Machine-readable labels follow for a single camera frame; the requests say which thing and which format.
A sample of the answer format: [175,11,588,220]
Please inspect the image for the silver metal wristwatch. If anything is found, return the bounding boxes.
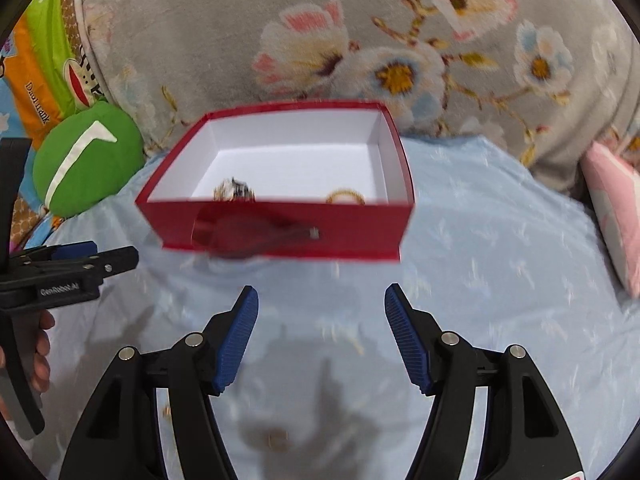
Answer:
[212,176,257,202]

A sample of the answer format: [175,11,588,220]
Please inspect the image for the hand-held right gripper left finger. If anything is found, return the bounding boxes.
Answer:
[60,285,260,480]

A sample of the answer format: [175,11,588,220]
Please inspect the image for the light blue palm print bedsheet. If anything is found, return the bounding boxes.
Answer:
[30,135,640,480]

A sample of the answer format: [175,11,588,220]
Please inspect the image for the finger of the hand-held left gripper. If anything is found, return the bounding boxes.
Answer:
[49,241,99,261]
[94,246,140,277]

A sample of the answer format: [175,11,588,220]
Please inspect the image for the pink cartoon pillow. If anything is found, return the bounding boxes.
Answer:
[582,140,640,298]

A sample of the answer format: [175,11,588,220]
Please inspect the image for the green round cushion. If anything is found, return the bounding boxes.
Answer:
[32,101,146,218]

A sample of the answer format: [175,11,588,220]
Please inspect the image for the person's left hand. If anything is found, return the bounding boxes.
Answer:
[0,309,54,423]

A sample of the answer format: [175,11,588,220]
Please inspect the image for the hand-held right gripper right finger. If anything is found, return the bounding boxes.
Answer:
[384,283,583,480]

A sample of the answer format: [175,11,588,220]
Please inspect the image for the red box with strap handle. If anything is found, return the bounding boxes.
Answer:
[135,101,416,262]

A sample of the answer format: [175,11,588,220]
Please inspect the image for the colourful cartoon printed cloth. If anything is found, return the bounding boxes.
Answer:
[0,0,108,251]

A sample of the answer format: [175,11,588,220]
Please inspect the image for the gold chain bracelet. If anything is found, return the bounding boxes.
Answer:
[325,188,367,206]

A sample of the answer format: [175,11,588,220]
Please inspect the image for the grey floral blanket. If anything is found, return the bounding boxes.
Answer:
[72,0,640,196]

